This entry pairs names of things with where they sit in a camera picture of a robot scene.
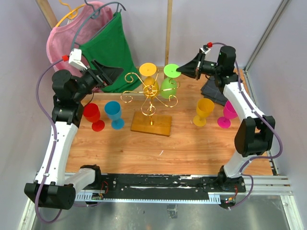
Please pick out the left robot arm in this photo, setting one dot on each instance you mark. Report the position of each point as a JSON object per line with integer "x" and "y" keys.
{"x": 50, "y": 188}

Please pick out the wooden frame post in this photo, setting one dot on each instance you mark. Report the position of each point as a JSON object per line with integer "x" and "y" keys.
{"x": 168, "y": 30}
{"x": 47, "y": 12}

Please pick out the amber rack base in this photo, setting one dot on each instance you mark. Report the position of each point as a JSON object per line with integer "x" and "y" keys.
{"x": 155, "y": 124}

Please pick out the orange yellow wine glass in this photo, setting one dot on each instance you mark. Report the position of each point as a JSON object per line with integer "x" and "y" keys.
{"x": 150, "y": 83}

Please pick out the blue wine glass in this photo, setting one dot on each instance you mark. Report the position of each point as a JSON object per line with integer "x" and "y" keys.
{"x": 114, "y": 112}

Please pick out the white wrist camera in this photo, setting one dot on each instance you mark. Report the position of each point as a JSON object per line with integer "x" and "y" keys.
{"x": 204, "y": 50}
{"x": 75, "y": 59}

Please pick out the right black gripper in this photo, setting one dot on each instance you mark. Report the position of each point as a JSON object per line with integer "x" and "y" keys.
{"x": 194, "y": 67}

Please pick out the red wine glass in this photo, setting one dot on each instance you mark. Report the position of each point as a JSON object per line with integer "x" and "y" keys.
{"x": 92, "y": 114}

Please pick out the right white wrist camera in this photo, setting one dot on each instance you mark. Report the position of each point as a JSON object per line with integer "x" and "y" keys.
{"x": 204, "y": 50}

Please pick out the green shirt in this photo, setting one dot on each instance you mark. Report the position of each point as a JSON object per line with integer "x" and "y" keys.
{"x": 111, "y": 48}

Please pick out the green wine glass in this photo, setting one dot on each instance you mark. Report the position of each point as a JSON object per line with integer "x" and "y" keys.
{"x": 169, "y": 85}

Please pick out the pink shirt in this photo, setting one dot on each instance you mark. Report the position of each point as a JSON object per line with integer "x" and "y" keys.
{"x": 60, "y": 38}

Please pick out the pink wine glass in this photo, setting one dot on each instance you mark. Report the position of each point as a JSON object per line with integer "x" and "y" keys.
{"x": 229, "y": 113}

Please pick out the grey folded cloth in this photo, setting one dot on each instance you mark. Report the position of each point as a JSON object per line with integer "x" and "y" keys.
{"x": 211, "y": 92}

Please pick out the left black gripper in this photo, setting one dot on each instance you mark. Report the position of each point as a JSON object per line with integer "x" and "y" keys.
{"x": 110, "y": 73}

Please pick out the wooden frame post centre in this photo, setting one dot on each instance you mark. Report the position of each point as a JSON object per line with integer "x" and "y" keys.
{"x": 168, "y": 30}

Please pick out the yellow clothes hanger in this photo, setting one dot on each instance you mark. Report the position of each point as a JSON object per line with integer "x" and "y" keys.
{"x": 71, "y": 14}

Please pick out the wooden frame post left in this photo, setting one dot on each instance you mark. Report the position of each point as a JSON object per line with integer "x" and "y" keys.
{"x": 47, "y": 12}

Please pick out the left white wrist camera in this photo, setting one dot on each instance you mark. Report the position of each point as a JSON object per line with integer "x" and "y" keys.
{"x": 75, "y": 59}

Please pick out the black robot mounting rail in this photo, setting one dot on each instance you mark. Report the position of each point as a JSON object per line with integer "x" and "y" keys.
{"x": 163, "y": 188}

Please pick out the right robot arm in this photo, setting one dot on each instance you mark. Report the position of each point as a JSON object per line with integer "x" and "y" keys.
{"x": 255, "y": 133}

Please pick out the aluminium corner profile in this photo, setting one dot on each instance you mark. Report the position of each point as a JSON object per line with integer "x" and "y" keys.
{"x": 269, "y": 29}

